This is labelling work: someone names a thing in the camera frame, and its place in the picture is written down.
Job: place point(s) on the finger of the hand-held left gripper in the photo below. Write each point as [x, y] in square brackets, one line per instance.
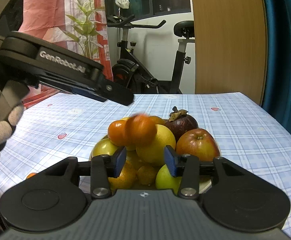
[90, 94]
[118, 92]

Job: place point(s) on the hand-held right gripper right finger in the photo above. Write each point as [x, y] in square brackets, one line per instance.
[170, 161]

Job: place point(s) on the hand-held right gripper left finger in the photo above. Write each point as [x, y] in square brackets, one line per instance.
[120, 161]

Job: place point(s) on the large orange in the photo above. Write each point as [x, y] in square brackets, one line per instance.
[125, 177]

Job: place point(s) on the green jujube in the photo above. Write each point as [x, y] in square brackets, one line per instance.
[105, 148]
[165, 180]

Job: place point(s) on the small orange tangerine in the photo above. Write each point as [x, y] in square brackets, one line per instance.
[146, 175]

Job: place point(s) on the red apple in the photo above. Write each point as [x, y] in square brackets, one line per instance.
[197, 145]

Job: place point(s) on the purple mangosteen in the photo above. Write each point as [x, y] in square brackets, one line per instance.
[182, 127]

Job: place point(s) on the beige plate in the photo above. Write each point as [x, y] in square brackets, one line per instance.
[205, 183]

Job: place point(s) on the black exercise bike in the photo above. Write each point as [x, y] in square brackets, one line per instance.
[135, 75]

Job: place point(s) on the blue plaid tablecloth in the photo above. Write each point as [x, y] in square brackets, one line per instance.
[235, 135]

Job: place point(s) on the white cloth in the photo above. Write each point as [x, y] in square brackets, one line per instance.
[122, 2]

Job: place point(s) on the wooden board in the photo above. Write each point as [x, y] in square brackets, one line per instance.
[227, 42]

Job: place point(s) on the blue curtain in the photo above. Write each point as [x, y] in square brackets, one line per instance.
[285, 55]

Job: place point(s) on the wall poster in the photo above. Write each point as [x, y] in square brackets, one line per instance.
[60, 17]

